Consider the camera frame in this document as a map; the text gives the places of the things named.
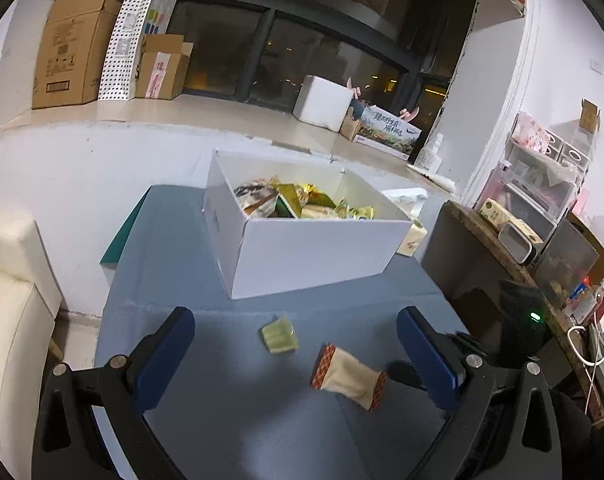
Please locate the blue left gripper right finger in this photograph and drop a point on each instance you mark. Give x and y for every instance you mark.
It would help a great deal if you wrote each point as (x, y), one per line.
(435, 358)

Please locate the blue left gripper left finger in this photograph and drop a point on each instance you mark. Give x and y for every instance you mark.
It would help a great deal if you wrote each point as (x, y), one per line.
(158, 356)

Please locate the cream plaid-edged snack pack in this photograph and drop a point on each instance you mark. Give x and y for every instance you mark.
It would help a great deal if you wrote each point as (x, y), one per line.
(339, 372)

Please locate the small green jelly pack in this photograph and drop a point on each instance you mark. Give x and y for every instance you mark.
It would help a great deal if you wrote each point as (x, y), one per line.
(279, 336)

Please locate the large patterned snack bag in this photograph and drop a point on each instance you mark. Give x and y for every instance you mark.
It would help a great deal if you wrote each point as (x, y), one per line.
(257, 199)

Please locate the dark yellow snack packet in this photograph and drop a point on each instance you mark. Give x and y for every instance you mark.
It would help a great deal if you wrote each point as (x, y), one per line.
(294, 198)

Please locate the dark side table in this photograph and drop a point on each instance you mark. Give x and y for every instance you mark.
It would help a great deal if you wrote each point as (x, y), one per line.
(464, 259)

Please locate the small tin container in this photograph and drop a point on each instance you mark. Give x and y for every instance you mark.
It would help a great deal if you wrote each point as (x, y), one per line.
(517, 244)

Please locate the tissue pack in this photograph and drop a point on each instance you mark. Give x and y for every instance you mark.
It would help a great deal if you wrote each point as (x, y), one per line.
(413, 239)

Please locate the cream leather sofa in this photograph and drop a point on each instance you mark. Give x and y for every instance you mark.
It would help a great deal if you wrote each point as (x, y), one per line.
(29, 303)

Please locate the clear drawer organizer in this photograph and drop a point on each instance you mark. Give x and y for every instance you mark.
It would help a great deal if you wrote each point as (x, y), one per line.
(540, 173)

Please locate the white tube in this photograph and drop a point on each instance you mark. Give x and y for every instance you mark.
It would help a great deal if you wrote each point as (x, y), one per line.
(443, 182)

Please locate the white storage box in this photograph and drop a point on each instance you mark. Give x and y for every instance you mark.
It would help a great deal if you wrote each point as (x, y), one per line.
(264, 256)

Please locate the white spray bottle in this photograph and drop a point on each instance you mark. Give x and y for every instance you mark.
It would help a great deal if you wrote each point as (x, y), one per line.
(428, 158)

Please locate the yellow snack bag in box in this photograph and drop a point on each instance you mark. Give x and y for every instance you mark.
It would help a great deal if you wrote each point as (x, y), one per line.
(310, 195)

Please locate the printed landscape box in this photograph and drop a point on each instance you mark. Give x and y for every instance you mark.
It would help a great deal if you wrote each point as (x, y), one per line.
(386, 133)

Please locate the white foam box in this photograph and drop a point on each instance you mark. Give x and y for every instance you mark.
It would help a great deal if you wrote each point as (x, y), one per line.
(322, 103)

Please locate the small open cardboard box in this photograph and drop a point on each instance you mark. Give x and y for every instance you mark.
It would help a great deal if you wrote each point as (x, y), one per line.
(162, 72)

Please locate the large cardboard box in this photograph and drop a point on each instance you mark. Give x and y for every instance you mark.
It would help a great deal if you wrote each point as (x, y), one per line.
(72, 51)

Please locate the dotted paper bag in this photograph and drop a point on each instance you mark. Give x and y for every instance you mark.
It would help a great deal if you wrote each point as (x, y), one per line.
(136, 19)

